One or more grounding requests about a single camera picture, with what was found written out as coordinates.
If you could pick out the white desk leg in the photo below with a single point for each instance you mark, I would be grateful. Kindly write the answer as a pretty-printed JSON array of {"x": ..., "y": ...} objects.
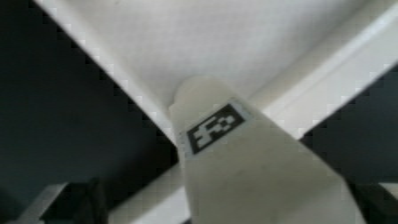
[{"x": 258, "y": 181}]

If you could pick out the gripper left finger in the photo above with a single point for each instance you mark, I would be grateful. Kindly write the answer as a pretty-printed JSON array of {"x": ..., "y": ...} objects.
[{"x": 68, "y": 204}]

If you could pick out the white desk top tray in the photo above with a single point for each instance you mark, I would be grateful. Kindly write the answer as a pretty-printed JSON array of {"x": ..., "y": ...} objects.
[{"x": 164, "y": 40}]

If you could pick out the white L-shaped fence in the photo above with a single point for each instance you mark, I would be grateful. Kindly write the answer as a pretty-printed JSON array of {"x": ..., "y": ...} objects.
[{"x": 297, "y": 101}]

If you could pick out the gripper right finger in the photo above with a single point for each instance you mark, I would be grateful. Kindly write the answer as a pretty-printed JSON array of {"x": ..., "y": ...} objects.
[{"x": 377, "y": 200}]

